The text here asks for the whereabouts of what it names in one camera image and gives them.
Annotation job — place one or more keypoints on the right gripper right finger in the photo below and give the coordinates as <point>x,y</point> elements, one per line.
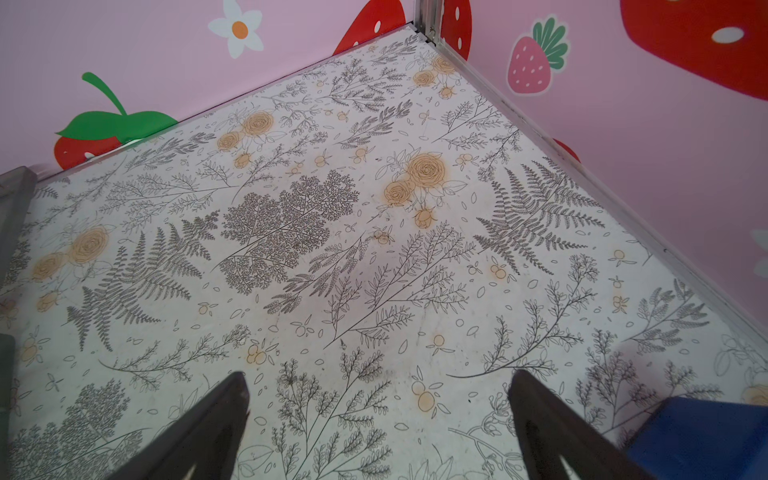
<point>552,436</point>

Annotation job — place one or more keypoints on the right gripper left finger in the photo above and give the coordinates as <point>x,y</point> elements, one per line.
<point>203,443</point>

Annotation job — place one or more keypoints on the blue box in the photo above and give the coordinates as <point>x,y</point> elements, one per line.
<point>699,439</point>

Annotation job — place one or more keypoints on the grey compartment organizer box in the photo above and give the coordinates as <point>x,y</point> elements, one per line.
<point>17,190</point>

